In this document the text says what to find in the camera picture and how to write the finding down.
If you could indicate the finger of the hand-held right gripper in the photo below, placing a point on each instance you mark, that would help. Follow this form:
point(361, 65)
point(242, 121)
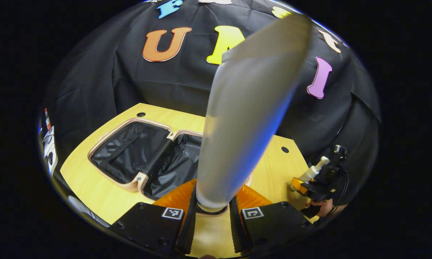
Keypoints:
point(298, 185)

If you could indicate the white squeeze tube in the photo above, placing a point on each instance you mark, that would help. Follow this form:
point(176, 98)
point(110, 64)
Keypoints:
point(244, 115)

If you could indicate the white side desk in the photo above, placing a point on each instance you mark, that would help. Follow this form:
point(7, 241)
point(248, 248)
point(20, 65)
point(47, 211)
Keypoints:
point(50, 151)

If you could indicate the white spray bottle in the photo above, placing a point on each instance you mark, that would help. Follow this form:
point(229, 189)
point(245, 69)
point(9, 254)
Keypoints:
point(311, 172)

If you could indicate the red white bottle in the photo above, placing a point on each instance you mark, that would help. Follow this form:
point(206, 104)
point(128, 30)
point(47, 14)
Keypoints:
point(47, 120)

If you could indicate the grey striped cloth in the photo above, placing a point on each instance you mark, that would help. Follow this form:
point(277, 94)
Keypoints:
point(88, 212)

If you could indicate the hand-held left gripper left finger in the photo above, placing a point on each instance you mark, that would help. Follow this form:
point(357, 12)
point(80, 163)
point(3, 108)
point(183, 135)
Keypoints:
point(188, 233)

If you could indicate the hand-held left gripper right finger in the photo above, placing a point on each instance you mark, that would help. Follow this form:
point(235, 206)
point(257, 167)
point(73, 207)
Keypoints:
point(235, 230)

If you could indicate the black backdrop cloth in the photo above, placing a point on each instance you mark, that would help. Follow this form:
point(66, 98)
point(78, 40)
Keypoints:
point(158, 82)

